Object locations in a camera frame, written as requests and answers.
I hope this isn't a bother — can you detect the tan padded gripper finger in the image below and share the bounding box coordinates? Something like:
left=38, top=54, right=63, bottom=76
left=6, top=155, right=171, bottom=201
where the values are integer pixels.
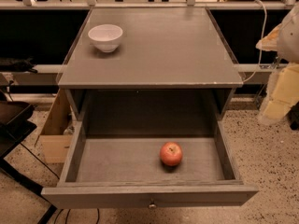
left=256, top=24, right=281, bottom=51
left=258, top=63, right=299, bottom=125

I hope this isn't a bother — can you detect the red apple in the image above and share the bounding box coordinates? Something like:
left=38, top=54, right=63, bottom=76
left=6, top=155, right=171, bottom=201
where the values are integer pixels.
left=160, top=142, right=183, bottom=166

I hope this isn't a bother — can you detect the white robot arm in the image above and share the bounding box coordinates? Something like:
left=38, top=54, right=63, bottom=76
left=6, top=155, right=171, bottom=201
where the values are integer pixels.
left=256, top=5, right=299, bottom=125

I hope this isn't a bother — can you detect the small metal drawer knob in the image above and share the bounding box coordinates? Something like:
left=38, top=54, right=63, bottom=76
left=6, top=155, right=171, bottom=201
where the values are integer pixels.
left=148, top=202, right=157, bottom=209

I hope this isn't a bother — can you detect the open grey top drawer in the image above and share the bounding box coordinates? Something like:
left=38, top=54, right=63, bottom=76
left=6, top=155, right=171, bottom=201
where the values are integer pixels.
left=42, top=123, right=258, bottom=209

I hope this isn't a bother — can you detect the grey wooden cabinet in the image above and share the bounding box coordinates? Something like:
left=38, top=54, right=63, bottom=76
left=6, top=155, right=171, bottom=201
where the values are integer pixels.
left=56, top=7, right=244, bottom=121

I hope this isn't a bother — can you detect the white ceramic bowl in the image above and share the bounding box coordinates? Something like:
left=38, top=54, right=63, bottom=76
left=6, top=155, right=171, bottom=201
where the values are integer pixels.
left=88, top=24, right=123, bottom=53

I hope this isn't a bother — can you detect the cardboard box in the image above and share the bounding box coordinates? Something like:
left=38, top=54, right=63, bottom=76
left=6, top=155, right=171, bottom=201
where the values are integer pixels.
left=38, top=90, right=72, bottom=163

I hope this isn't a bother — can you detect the black chair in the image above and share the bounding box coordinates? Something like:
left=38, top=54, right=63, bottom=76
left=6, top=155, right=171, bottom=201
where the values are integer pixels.
left=0, top=91, right=59, bottom=224

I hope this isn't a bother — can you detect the white cable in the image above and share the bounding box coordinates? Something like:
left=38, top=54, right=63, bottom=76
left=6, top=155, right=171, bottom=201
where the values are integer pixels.
left=242, top=0, right=268, bottom=83

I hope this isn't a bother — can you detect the black floor cable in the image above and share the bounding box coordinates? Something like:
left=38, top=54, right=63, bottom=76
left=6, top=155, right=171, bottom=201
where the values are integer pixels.
left=19, top=142, right=61, bottom=180

